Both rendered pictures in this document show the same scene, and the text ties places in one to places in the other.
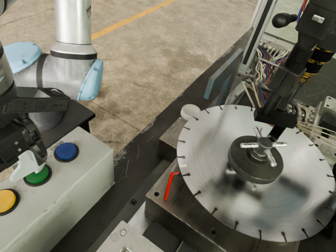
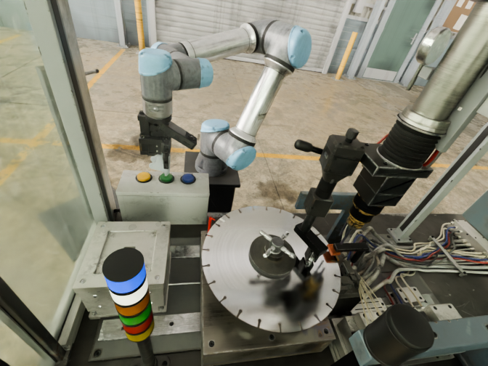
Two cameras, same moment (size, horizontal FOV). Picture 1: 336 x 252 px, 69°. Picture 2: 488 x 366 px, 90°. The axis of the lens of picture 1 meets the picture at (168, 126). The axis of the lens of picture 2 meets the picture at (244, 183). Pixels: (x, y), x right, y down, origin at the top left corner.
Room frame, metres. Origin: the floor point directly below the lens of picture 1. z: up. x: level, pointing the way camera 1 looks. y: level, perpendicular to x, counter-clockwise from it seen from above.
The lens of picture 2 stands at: (0.02, -0.39, 1.44)
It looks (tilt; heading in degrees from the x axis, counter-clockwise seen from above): 39 degrees down; 49
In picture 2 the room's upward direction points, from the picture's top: 12 degrees clockwise
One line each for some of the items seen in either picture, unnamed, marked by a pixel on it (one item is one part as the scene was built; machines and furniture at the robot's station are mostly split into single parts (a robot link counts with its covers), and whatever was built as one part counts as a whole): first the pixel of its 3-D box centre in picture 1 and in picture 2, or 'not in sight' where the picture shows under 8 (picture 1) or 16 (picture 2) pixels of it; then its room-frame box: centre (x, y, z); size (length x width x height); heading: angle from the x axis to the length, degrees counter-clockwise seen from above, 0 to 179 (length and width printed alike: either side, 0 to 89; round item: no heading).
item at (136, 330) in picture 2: not in sight; (136, 314); (0.02, -0.20, 1.02); 0.05 x 0.04 x 0.03; 65
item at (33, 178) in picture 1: (38, 175); (166, 179); (0.23, 0.23, 0.90); 0.04 x 0.04 x 0.02
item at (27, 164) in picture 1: (26, 168); (159, 166); (0.20, 0.22, 0.96); 0.06 x 0.03 x 0.09; 155
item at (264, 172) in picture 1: (257, 154); (273, 252); (0.33, -0.19, 0.96); 0.11 x 0.11 x 0.03
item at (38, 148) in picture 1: (32, 146); (165, 155); (0.22, 0.21, 1.00); 0.05 x 0.02 x 0.09; 65
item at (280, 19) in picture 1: (297, 22); (316, 152); (0.39, -0.16, 1.21); 0.08 x 0.06 x 0.03; 155
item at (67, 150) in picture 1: (66, 152); (188, 179); (0.29, 0.20, 0.90); 0.04 x 0.04 x 0.02
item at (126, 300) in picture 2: not in sight; (128, 283); (0.02, -0.20, 1.11); 0.05 x 0.04 x 0.03; 65
